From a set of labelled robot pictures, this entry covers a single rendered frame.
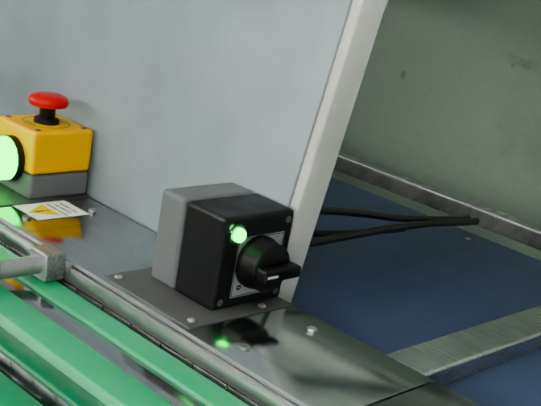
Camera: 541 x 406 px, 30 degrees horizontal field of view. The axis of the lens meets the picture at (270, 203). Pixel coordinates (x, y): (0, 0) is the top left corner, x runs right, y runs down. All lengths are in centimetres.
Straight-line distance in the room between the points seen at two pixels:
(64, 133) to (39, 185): 6
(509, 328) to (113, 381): 37
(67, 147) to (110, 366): 34
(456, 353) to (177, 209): 26
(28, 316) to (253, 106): 26
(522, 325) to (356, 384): 25
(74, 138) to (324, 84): 31
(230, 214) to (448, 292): 31
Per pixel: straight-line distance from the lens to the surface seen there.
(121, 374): 74
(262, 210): 82
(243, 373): 73
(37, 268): 87
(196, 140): 93
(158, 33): 97
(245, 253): 80
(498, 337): 90
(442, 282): 105
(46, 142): 101
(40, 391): 87
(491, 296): 104
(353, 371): 76
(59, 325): 81
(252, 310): 83
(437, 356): 83
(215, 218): 79
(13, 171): 102
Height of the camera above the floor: 136
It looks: 45 degrees down
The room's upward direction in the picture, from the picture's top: 97 degrees counter-clockwise
